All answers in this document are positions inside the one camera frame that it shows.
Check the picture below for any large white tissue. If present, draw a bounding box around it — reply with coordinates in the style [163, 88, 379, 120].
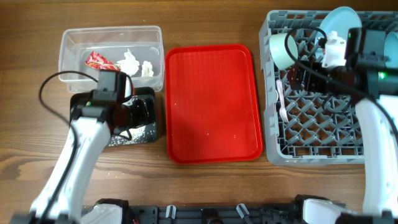
[117, 49, 140, 76]

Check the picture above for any black tray bin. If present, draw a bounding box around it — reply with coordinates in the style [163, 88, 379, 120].
[70, 87, 157, 149]

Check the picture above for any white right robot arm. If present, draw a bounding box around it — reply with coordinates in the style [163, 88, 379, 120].
[292, 61, 397, 223]

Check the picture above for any light blue bowl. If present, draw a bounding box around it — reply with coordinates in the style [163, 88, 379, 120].
[384, 32, 398, 68]

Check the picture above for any light blue plate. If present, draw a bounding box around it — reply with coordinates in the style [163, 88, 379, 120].
[319, 6, 362, 47]

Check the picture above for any red serving tray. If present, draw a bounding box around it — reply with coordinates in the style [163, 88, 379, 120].
[164, 44, 264, 165]

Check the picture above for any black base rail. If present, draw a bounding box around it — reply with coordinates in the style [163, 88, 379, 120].
[127, 204, 303, 224]

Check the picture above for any clear plastic bin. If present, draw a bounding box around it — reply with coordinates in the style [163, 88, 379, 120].
[58, 26, 164, 91]

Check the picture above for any spilled white rice pile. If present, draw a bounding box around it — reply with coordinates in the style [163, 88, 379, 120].
[108, 123, 158, 147]

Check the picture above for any white plastic fork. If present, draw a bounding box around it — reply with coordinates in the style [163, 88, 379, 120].
[275, 80, 289, 123]

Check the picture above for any green bowl with rice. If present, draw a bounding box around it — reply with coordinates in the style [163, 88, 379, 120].
[269, 34, 298, 70]

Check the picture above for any red snack wrapper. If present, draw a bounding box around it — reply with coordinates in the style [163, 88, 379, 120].
[85, 51, 120, 71]

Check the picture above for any grey dishwasher rack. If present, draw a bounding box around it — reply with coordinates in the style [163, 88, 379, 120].
[258, 9, 398, 167]

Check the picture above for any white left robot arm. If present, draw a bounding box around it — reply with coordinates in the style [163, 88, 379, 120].
[11, 87, 156, 223]

